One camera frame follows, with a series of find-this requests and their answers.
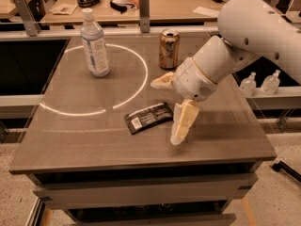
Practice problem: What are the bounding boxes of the white rounded gripper body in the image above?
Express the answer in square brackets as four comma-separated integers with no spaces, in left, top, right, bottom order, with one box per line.
[173,57,217,102]

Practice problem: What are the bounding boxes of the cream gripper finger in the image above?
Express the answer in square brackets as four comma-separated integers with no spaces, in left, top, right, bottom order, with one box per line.
[150,72,174,89]
[170,99,199,145]

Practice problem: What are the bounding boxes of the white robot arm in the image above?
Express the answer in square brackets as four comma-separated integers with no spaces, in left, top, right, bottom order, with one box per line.
[150,0,301,145]

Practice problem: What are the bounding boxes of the black rxbar chocolate wrapper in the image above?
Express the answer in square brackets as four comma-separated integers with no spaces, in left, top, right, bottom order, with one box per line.
[124,103,173,135]

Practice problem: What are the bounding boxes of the gold soda can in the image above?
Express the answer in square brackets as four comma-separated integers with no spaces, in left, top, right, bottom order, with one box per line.
[159,29,180,70]

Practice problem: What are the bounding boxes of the small clear bottle left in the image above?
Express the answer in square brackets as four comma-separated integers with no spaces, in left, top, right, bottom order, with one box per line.
[240,73,256,97]

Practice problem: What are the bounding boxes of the small clear bottle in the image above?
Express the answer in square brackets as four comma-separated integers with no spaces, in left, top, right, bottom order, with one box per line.
[240,73,256,97]
[261,70,280,95]

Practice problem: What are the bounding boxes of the white paper sheet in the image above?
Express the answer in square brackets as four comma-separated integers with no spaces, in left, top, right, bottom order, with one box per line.
[193,7,219,18]

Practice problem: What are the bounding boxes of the small clear bottle right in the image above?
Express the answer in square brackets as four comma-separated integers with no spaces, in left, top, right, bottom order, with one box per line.
[261,70,280,95]

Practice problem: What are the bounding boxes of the grey table drawer unit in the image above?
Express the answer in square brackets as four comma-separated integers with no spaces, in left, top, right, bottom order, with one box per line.
[25,160,258,226]

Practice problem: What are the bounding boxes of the clear plastic water bottle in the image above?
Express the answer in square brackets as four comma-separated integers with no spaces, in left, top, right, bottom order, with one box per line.
[80,8,110,77]

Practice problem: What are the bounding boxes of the black sunglasses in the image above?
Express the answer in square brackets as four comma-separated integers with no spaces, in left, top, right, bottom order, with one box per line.
[110,0,135,14]

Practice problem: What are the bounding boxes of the black stand foot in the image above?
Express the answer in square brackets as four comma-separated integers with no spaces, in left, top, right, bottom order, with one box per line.
[272,161,301,183]

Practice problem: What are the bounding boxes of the paper note on desk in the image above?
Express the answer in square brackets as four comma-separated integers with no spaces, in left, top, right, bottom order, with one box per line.
[51,4,77,15]

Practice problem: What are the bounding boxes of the middle metal bracket post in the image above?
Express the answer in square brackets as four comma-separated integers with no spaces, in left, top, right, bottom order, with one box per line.
[139,0,151,33]

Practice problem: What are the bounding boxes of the left metal bracket post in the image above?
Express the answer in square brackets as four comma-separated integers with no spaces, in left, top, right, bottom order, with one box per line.
[13,0,40,37]

